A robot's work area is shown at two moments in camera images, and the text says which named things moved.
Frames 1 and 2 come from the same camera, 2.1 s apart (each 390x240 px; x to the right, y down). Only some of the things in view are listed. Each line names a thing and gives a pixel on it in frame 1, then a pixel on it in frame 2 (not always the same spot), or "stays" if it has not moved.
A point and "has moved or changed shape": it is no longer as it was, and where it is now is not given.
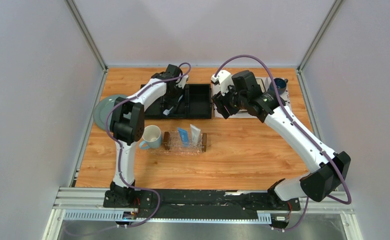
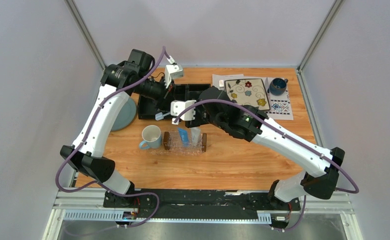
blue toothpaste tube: (184, 137) stays
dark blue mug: (281, 84) stays
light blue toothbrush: (167, 111) has moved or changed shape
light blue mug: (152, 137) stays
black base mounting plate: (199, 204) stays
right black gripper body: (229, 101) -> (201, 118)
